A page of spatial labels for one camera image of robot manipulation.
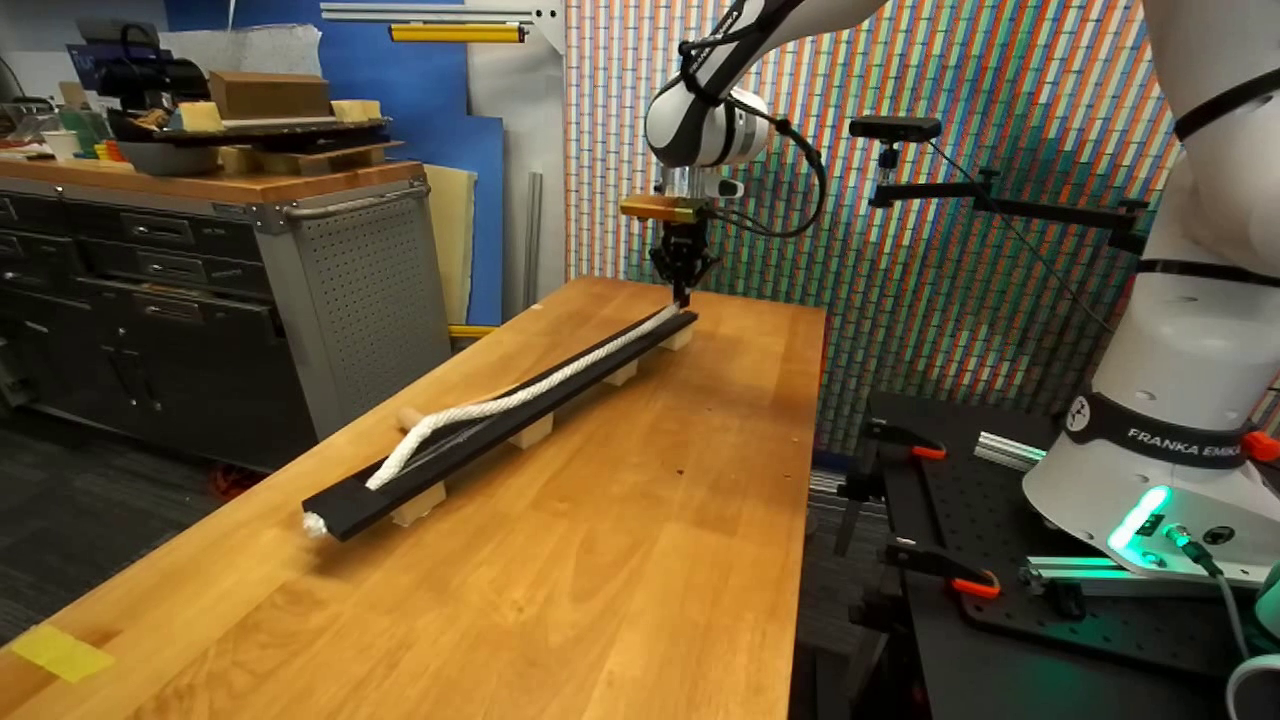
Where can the grey perforated metal cabinet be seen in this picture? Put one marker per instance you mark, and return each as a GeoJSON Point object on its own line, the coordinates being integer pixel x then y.
{"type": "Point", "coordinates": [235, 323]}

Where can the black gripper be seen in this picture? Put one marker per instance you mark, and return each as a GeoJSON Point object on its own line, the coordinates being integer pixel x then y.
{"type": "Point", "coordinates": [684, 250]}

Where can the wooden block stack on cabinet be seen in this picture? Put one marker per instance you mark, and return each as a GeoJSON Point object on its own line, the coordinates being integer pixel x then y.
{"type": "Point", "coordinates": [250, 126]}

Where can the black clamp with orange handle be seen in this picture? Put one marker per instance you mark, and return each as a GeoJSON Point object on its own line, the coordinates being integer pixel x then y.
{"type": "Point", "coordinates": [970, 582]}

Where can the yellow tape piece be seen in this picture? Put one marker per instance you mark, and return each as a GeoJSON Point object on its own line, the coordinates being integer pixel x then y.
{"type": "Point", "coordinates": [63, 653]}

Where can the long black rail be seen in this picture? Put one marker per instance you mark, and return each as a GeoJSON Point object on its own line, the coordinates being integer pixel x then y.
{"type": "Point", "coordinates": [454, 439]}

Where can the black optical breadboard base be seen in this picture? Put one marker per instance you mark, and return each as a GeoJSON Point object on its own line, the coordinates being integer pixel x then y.
{"type": "Point", "coordinates": [1041, 646]}

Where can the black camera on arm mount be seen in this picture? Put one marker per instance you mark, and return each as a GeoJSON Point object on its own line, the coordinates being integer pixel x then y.
{"type": "Point", "coordinates": [981, 189]}

